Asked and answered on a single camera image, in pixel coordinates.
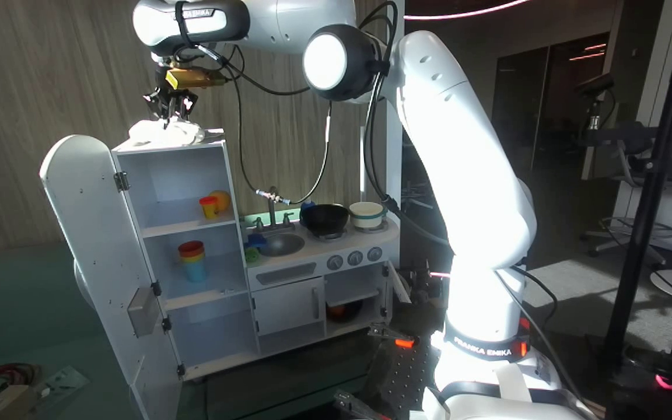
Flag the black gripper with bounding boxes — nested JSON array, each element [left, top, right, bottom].
[[142, 86, 199, 121]]

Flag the white cloth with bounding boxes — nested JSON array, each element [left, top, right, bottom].
[[128, 120, 225, 148]]

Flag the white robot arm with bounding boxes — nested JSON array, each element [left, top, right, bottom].
[[133, 0, 587, 420]]

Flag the grey toy sink basin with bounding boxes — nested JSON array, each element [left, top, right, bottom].
[[260, 234, 303, 256]]

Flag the white cabinet door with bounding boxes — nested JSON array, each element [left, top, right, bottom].
[[41, 135, 182, 420]]

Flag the stacked colourful cups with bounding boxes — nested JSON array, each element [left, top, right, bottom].
[[177, 241, 207, 282]]

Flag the green toy cup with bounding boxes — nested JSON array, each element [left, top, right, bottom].
[[245, 241, 262, 264]]

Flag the white toy kitchen unit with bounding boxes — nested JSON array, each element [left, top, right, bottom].
[[115, 141, 399, 380]]

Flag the black toy pot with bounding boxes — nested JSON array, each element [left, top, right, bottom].
[[302, 204, 347, 236]]

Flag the white toy bowl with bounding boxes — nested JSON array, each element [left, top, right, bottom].
[[350, 201, 386, 232]]

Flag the black vertical pole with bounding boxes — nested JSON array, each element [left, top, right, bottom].
[[599, 73, 672, 367]]

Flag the gold wrist camera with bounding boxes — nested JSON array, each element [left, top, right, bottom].
[[163, 67, 225, 88]]

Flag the white vertical post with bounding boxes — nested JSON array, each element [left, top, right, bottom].
[[363, 99, 403, 227]]

